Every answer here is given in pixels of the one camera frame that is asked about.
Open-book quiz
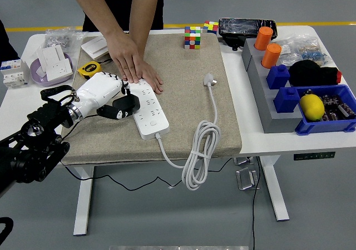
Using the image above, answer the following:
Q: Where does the person's right hand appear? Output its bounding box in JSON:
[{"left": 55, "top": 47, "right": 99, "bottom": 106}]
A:
[{"left": 105, "top": 31, "right": 142, "bottom": 84}]

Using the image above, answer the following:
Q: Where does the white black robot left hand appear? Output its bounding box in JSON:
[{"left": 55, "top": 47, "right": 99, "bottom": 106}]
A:
[{"left": 72, "top": 71, "right": 133, "bottom": 121}]

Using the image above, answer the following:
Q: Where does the person's left hand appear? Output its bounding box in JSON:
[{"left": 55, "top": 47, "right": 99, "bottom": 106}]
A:
[{"left": 140, "top": 59, "right": 164, "bottom": 94}]

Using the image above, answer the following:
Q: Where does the black plug with cord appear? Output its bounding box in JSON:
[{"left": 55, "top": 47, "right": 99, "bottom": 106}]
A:
[{"left": 59, "top": 93, "right": 184, "bottom": 192}]

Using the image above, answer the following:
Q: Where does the white power strip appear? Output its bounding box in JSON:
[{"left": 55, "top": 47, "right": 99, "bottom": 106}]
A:
[{"left": 123, "top": 79, "right": 170, "bottom": 141}]

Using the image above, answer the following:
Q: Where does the yellow tape measure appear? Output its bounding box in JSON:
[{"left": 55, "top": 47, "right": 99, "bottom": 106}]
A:
[{"left": 77, "top": 58, "right": 112, "bottom": 81}]

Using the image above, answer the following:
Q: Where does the grey-brown mat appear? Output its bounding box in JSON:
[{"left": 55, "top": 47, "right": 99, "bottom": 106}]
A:
[{"left": 60, "top": 32, "right": 243, "bottom": 166}]

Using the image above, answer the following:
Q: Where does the white socket panel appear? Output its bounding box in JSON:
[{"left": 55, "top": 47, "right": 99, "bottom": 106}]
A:
[{"left": 46, "top": 58, "right": 73, "bottom": 82}]

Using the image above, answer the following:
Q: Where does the large Rubik's cube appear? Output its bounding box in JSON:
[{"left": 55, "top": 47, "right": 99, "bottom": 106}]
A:
[{"left": 184, "top": 26, "right": 201, "bottom": 50}]

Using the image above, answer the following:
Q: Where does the purple bowl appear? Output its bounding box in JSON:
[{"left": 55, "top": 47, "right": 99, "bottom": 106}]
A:
[{"left": 29, "top": 52, "right": 75, "bottom": 87}]

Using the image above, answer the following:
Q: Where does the clear bag of screws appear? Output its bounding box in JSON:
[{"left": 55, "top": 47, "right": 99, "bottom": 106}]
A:
[{"left": 44, "top": 27, "right": 86, "bottom": 53}]

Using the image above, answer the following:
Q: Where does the small Rubik's cube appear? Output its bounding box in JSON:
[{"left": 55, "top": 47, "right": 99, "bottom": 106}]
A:
[{"left": 202, "top": 21, "right": 219, "bottom": 36}]

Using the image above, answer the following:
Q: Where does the white circuit breaker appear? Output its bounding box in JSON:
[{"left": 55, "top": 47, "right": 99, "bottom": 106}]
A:
[{"left": 0, "top": 58, "right": 31, "bottom": 88}]

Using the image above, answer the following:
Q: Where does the black wrapped box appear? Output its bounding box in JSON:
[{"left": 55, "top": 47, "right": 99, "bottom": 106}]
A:
[{"left": 218, "top": 17, "right": 278, "bottom": 51}]

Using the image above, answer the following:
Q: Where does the white table leg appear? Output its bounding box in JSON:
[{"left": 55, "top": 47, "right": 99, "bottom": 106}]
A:
[
  {"left": 257, "top": 155, "right": 290, "bottom": 222},
  {"left": 73, "top": 165, "right": 95, "bottom": 237}
]

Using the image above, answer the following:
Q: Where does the grey stepped block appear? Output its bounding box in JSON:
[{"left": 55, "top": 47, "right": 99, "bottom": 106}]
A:
[{"left": 241, "top": 37, "right": 304, "bottom": 134}]

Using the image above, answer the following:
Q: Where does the orange cylinder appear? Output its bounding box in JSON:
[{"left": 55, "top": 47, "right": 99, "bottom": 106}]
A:
[
  {"left": 254, "top": 26, "right": 274, "bottom": 51},
  {"left": 260, "top": 43, "right": 283, "bottom": 69}
]

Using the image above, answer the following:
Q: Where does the blue plastic block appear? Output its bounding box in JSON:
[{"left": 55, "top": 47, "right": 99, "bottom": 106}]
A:
[
  {"left": 273, "top": 86, "right": 301, "bottom": 114},
  {"left": 266, "top": 64, "right": 291, "bottom": 90}
]

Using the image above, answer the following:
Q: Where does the clear bag of parts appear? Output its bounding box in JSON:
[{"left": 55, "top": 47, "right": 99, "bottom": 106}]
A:
[{"left": 274, "top": 34, "right": 333, "bottom": 67}]

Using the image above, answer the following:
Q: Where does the yellow lemon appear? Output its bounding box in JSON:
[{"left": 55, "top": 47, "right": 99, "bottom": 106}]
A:
[{"left": 299, "top": 93, "right": 325, "bottom": 122}]

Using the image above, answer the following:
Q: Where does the black cloth bundle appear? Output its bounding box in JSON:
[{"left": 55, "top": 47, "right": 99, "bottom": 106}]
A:
[{"left": 288, "top": 59, "right": 342, "bottom": 87}]

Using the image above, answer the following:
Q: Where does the blue plastic bin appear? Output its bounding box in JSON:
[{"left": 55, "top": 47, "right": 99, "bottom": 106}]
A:
[{"left": 294, "top": 84, "right": 356, "bottom": 136}]

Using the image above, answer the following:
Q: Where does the black table control panel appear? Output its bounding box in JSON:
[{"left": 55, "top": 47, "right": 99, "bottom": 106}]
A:
[{"left": 293, "top": 151, "right": 336, "bottom": 161}]

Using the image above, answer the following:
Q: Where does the black capacitors pile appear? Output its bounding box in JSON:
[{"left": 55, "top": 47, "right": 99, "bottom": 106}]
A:
[{"left": 319, "top": 94, "right": 356, "bottom": 122}]

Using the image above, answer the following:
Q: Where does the white wall switch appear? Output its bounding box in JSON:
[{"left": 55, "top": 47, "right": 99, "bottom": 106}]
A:
[{"left": 81, "top": 36, "right": 110, "bottom": 61}]

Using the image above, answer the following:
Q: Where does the white power strip cord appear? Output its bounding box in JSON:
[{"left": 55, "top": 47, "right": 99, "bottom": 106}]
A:
[{"left": 155, "top": 72, "right": 222, "bottom": 191}]

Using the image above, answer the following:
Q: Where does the white switch panel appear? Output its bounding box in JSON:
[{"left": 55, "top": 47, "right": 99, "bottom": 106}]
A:
[{"left": 37, "top": 44, "right": 66, "bottom": 67}]

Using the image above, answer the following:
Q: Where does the silver metal bracket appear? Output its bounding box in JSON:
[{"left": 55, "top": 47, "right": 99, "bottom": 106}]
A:
[
  {"left": 233, "top": 157, "right": 255, "bottom": 167},
  {"left": 235, "top": 167, "right": 261, "bottom": 192}
]

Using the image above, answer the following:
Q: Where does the black floor cable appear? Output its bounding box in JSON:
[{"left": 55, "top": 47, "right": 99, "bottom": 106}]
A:
[{"left": 251, "top": 157, "right": 261, "bottom": 250}]

